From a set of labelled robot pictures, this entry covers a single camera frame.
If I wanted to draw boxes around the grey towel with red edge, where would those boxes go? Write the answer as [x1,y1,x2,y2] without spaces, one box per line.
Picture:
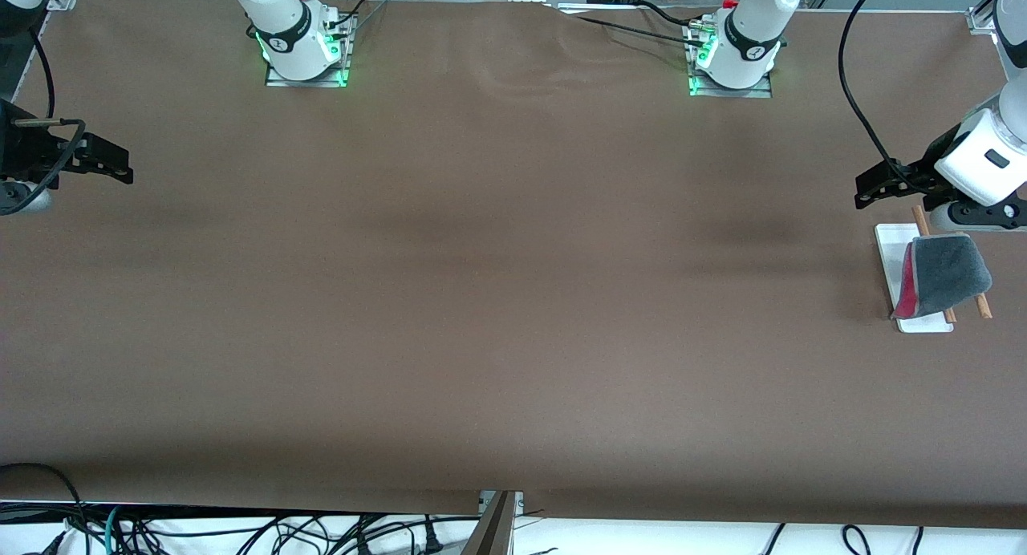
[892,234,993,321]

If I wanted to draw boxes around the white rack with wooden rods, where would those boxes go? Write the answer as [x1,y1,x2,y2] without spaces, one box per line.
[875,205,993,334]

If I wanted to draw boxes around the brown table cover sheet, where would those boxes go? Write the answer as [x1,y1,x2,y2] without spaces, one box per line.
[0,0,1027,530]

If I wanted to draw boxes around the dark brown support beam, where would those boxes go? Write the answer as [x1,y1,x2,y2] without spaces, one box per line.
[464,491,516,555]

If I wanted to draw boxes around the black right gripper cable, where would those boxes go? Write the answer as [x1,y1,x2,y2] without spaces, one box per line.
[32,34,87,211]

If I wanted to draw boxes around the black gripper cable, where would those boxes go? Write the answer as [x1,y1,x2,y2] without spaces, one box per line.
[838,0,915,188]
[32,34,87,211]

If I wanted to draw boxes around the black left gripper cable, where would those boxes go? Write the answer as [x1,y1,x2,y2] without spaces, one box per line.
[838,0,915,188]

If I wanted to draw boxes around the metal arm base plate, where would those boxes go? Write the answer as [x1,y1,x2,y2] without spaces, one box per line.
[688,24,773,99]
[265,14,351,88]

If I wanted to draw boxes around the short black table cable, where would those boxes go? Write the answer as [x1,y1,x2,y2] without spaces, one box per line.
[638,0,711,26]

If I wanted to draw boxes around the long black table cable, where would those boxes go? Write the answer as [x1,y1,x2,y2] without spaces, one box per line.
[554,6,707,49]

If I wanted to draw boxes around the thick black looping cable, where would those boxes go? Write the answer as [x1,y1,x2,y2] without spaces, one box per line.
[0,463,87,555]

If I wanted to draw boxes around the tangled black floor cables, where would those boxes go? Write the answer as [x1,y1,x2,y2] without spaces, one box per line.
[120,513,482,555]

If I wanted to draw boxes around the silver metal table bracket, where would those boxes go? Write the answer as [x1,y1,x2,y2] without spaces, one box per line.
[478,491,525,517]

